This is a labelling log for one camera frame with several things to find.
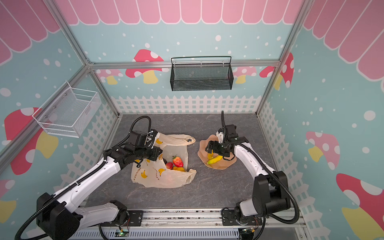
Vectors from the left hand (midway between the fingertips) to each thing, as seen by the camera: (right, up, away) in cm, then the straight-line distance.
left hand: (161, 153), depth 79 cm
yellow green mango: (+31, -6, +12) cm, 33 cm away
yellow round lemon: (+9, -10, +8) cm, 16 cm away
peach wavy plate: (+36, -7, +9) cm, 38 cm away
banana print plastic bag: (-3, -11, -1) cm, 11 cm away
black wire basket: (+20, +48, +15) cm, 54 cm away
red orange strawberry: (+8, -7, +11) cm, 15 cm away
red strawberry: (+3, -9, +10) cm, 14 cm away
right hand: (+28, +1, +7) cm, 29 cm away
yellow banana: (+28, -4, +14) cm, 31 cm away
